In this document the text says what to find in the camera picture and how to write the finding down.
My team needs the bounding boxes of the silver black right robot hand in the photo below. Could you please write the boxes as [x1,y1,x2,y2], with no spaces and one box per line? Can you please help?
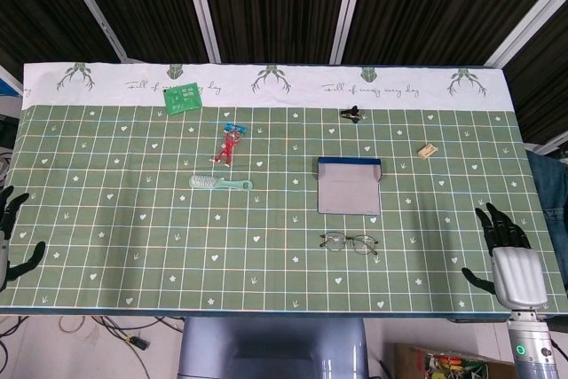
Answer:
[461,202,550,312]

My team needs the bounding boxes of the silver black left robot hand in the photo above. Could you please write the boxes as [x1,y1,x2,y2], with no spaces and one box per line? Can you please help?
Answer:
[0,186,47,294]

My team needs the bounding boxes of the wire-frame eyeglasses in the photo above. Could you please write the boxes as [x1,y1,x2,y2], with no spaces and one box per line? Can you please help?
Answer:
[319,231,380,257]

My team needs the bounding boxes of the blue tray with eyeglasses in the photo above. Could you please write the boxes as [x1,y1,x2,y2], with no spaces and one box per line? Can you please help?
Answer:
[316,156,384,216]

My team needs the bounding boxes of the cardboard box with colourful parts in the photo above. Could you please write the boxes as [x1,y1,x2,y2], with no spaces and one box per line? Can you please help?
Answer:
[394,342,518,379]

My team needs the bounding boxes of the blue denim cloth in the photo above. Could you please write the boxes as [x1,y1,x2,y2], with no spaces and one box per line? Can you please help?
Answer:
[526,149,568,265]

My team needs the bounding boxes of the green checked tablecloth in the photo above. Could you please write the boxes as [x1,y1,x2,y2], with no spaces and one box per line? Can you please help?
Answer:
[0,60,568,314]

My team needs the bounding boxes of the mint green scrub brush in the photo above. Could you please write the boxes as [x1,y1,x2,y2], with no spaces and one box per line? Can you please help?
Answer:
[188,174,254,192]

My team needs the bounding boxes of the green circuit board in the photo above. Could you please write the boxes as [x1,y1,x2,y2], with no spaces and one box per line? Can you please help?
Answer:
[162,81,202,118]

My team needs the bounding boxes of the black staple remover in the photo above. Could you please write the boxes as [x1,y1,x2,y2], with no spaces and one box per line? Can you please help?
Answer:
[339,104,367,123]

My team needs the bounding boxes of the grey-blue robot torso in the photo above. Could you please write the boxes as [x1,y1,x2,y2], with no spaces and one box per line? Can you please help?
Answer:
[177,317,369,379]

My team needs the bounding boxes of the black floor cables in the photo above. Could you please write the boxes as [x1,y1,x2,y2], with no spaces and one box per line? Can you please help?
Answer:
[0,314,185,379]

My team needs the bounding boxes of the white partition post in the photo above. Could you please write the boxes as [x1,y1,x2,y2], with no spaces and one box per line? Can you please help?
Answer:
[53,0,130,63]
[178,0,222,64]
[327,0,374,66]
[483,0,568,70]

